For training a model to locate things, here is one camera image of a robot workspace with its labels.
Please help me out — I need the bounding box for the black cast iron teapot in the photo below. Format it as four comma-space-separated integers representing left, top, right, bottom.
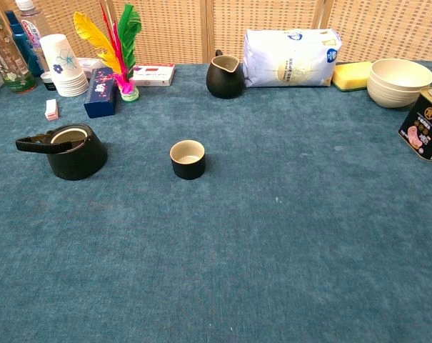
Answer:
15, 123, 109, 181

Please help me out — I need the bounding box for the black teacup beige inside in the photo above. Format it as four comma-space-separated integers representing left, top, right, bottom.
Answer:
169, 139, 206, 181

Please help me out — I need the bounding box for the blue tablecloth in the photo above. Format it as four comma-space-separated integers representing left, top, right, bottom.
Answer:
0, 60, 432, 343

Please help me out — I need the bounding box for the black ceramic pitcher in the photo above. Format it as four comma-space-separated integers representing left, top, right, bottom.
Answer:
206, 49, 245, 100

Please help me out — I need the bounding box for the red and white box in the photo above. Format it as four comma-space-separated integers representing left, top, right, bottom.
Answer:
131, 63, 176, 87

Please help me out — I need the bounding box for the white tissue pack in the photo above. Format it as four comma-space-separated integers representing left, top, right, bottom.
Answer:
242, 28, 343, 89

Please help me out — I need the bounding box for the dark blue carton box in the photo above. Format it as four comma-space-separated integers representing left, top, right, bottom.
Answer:
84, 66, 119, 119

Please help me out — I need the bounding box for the colourful feather shuttlecock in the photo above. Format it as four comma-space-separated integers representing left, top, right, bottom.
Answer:
73, 2, 142, 104

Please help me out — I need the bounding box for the yellow sponge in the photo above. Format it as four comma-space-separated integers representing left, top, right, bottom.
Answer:
331, 61, 373, 93

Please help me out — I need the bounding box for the small pink white eraser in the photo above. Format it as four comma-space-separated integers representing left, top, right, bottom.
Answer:
44, 99, 59, 121

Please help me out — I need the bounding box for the white paper cup stack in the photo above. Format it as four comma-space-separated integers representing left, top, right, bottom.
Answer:
39, 34, 90, 97

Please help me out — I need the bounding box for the beige bowl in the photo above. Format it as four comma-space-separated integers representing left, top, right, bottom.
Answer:
366, 76, 432, 109
368, 58, 432, 94

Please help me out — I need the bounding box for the small black white jar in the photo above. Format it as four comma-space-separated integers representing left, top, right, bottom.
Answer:
40, 71, 58, 92

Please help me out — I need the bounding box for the black luncheon meat can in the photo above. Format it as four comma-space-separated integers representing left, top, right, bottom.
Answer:
398, 86, 432, 162

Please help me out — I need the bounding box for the wicker folding screen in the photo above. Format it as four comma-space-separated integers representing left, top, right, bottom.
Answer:
0, 0, 432, 66

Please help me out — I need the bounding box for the blue bottle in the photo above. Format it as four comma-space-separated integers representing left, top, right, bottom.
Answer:
4, 10, 45, 78

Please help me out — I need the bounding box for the green tea bottle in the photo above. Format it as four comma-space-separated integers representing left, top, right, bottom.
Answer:
0, 0, 38, 94

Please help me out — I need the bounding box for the clear water bottle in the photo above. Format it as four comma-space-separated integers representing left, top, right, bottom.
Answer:
14, 0, 52, 72

